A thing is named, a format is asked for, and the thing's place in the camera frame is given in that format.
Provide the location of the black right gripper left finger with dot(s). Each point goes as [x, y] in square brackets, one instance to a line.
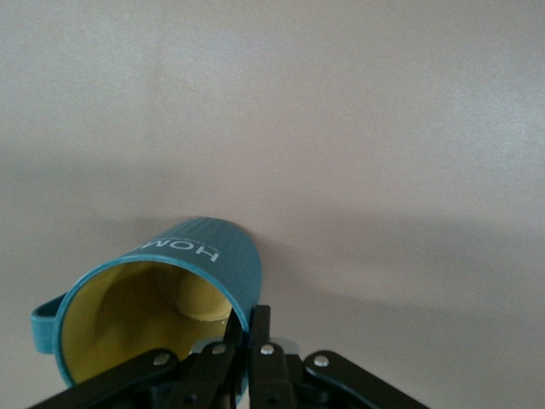
[179, 375]

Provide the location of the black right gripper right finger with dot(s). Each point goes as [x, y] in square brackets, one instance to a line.
[298, 383]

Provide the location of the teal cup yellow inside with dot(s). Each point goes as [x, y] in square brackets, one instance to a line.
[127, 307]

